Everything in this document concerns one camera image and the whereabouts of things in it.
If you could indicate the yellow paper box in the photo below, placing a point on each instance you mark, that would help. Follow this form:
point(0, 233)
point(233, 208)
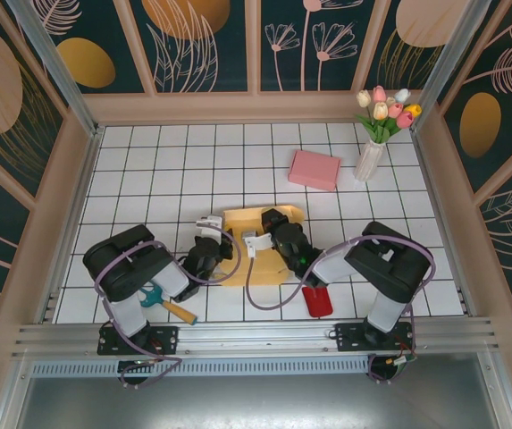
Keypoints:
point(264, 272)

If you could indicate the pink paper box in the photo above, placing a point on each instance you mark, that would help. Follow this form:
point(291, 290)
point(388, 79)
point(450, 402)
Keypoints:
point(313, 170)

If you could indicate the red toy shovel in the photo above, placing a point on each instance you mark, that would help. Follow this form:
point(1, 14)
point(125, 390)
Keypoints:
point(318, 304)

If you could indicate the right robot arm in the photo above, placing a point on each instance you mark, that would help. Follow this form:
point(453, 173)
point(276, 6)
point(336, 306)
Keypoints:
point(389, 268)

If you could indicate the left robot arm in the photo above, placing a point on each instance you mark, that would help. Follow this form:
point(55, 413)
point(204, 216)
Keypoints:
point(121, 263)

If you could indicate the teal garden fork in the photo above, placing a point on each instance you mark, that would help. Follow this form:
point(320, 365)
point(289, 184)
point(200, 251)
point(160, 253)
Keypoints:
point(179, 312)

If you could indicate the white ribbed vase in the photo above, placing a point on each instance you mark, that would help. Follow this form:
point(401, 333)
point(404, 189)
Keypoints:
point(368, 163)

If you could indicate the tulip bouquet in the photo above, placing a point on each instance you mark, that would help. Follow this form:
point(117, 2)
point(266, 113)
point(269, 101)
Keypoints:
point(383, 111)

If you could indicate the grey metal sheet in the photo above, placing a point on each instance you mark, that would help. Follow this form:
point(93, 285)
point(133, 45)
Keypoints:
point(255, 402)

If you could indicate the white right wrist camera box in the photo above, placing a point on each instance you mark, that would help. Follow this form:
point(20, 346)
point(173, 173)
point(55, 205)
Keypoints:
point(260, 241)

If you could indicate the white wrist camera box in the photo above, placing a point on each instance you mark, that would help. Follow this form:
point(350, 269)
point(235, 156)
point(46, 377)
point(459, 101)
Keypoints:
point(208, 225)
point(260, 241)

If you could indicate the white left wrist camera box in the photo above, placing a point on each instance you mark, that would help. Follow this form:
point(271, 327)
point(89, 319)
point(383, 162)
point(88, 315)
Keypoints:
point(208, 225)

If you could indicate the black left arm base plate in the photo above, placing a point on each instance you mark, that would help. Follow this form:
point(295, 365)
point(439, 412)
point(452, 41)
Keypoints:
point(166, 337)

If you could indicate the aluminium mounting rail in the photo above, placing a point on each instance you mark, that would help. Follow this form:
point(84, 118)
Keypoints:
point(255, 335)

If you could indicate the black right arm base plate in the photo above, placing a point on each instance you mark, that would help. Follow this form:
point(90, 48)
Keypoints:
point(349, 337)

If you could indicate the aluminium side rail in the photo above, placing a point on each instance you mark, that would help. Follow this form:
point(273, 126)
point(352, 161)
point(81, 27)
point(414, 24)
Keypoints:
point(444, 223)
point(73, 219)

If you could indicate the aluminium frame post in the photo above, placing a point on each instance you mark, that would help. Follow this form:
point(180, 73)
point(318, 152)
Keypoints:
point(59, 76)
point(447, 58)

